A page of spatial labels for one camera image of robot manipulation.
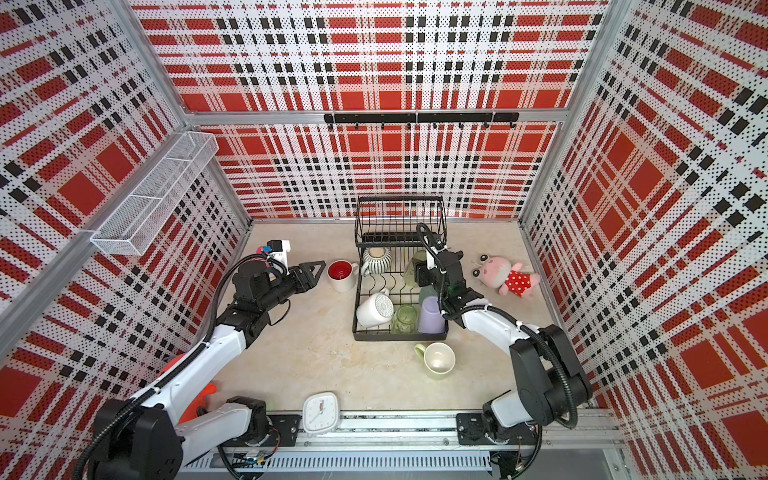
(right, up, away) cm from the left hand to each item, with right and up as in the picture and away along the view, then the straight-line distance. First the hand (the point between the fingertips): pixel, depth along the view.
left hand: (324, 264), depth 81 cm
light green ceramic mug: (+32, -27, +3) cm, 42 cm away
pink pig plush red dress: (+53, -3, +16) cm, 55 cm away
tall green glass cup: (+27, +2, +8) cm, 28 cm away
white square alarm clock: (+1, -38, -6) cm, 38 cm away
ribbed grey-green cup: (+13, 0, +17) cm, 21 cm away
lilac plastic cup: (+30, -16, +1) cm, 34 cm away
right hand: (+29, +2, +8) cm, 30 cm away
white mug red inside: (+1, -5, +20) cm, 21 cm away
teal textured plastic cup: (+29, -10, +18) cm, 36 cm away
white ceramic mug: (+14, -13, +4) cm, 19 cm away
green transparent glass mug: (+22, -16, +2) cm, 28 cm away
